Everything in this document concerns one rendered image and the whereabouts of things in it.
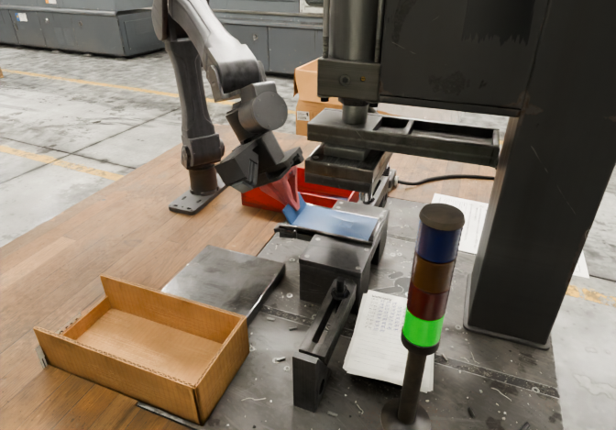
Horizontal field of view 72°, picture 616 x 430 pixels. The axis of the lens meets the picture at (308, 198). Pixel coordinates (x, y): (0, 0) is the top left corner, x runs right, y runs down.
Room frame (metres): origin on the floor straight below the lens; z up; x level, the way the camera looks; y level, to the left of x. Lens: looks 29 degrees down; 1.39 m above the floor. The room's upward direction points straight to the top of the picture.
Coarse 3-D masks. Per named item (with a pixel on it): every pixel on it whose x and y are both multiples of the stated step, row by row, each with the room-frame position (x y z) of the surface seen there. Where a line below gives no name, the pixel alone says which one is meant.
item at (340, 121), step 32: (320, 128) 0.58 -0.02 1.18; (352, 128) 0.57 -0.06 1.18; (384, 128) 0.60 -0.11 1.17; (416, 128) 0.60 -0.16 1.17; (448, 128) 0.59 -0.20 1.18; (480, 128) 0.57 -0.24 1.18; (320, 160) 0.55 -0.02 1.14; (352, 160) 0.55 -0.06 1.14; (384, 160) 0.59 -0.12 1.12; (480, 160) 0.50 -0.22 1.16
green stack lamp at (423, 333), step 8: (408, 312) 0.32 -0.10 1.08; (408, 320) 0.31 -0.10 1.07; (416, 320) 0.31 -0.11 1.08; (424, 320) 0.30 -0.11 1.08; (440, 320) 0.31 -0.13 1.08; (408, 328) 0.31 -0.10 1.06; (416, 328) 0.30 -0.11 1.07; (424, 328) 0.30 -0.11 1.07; (432, 328) 0.30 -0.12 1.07; (440, 328) 0.31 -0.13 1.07; (408, 336) 0.31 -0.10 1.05; (416, 336) 0.30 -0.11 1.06; (424, 336) 0.30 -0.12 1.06; (432, 336) 0.30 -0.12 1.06; (416, 344) 0.30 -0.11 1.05; (424, 344) 0.30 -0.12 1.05; (432, 344) 0.30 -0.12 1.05
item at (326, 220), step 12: (288, 204) 0.65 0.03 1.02; (300, 204) 0.67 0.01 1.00; (288, 216) 0.63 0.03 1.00; (300, 216) 0.65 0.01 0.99; (312, 216) 0.65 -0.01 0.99; (324, 216) 0.65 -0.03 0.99; (336, 216) 0.65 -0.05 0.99; (348, 216) 0.65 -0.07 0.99; (360, 216) 0.65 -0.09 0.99; (312, 228) 0.61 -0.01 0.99; (324, 228) 0.61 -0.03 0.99; (336, 228) 0.61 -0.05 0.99; (348, 228) 0.61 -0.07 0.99; (360, 228) 0.61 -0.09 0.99; (372, 228) 0.61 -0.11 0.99
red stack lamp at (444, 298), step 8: (416, 288) 0.31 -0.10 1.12; (408, 296) 0.32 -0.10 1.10; (416, 296) 0.31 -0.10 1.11; (424, 296) 0.30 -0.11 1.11; (432, 296) 0.30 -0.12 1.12; (440, 296) 0.30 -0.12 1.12; (408, 304) 0.32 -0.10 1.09; (416, 304) 0.31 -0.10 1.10; (424, 304) 0.30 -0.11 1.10; (432, 304) 0.30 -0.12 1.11; (440, 304) 0.30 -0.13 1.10; (416, 312) 0.31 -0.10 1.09; (424, 312) 0.30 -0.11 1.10; (432, 312) 0.30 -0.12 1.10; (440, 312) 0.30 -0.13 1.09; (432, 320) 0.30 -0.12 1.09
